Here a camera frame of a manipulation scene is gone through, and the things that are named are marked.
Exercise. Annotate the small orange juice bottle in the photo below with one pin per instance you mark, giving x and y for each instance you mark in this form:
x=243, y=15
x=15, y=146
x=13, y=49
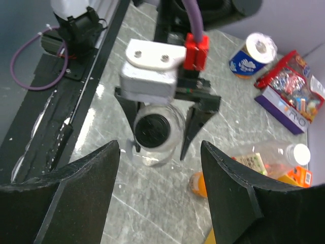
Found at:
x=197, y=184

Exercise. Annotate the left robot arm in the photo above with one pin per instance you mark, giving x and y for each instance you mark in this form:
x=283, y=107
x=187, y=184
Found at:
x=184, y=23

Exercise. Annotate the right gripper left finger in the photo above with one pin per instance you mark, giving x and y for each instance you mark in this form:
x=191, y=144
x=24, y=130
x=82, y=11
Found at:
x=67, y=205

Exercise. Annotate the purple silver box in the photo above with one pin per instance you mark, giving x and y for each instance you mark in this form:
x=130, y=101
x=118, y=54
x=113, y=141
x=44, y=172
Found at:
x=285, y=114

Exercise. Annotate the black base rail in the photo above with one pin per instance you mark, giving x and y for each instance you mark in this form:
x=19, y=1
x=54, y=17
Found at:
x=46, y=127

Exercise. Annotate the red snack bag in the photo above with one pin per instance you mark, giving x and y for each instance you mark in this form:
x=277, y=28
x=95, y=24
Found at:
x=293, y=80

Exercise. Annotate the orange packet box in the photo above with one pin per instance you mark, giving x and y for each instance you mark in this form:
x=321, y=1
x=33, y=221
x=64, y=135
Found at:
x=301, y=176

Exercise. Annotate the yellow plastic basket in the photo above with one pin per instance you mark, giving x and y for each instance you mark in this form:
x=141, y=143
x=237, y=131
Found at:
x=210, y=239

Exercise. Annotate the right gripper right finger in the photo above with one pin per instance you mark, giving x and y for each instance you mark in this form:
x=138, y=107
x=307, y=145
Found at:
x=248, y=207

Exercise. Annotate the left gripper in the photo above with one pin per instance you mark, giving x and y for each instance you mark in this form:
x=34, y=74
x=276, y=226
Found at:
x=195, y=90

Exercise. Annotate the toilet paper roll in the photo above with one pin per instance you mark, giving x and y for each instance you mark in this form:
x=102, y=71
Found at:
x=257, y=51

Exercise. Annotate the white bottle cap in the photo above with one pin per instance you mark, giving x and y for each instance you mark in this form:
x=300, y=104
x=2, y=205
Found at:
x=300, y=154

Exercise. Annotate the large clear plastic bottle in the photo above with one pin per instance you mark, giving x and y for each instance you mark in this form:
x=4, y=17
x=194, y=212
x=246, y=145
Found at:
x=270, y=158

